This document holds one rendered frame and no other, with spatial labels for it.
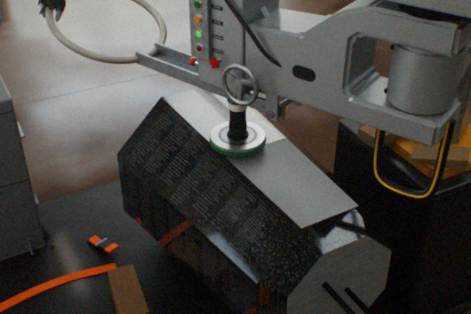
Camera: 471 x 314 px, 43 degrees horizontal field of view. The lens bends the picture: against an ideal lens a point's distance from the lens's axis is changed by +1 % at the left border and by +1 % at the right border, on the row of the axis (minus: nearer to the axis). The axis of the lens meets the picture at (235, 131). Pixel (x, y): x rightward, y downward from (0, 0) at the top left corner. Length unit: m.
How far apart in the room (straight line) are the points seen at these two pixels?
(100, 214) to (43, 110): 1.29
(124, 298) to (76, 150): 1.43
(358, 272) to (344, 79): 0.70
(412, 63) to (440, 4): 0.20
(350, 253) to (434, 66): 0.70
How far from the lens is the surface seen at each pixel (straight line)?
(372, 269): 2.21
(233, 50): 2.00
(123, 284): 2.76
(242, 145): 2.24
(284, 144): 2.36
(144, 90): 4.49
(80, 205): 3.41
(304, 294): 2.05
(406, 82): 1.75
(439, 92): 1.76
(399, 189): 2.03
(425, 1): 1.62
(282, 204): 2.06
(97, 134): 4.02
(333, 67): 1.82
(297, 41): 1.86
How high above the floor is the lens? 2.10
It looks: 32 degrees down
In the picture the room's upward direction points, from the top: straight up
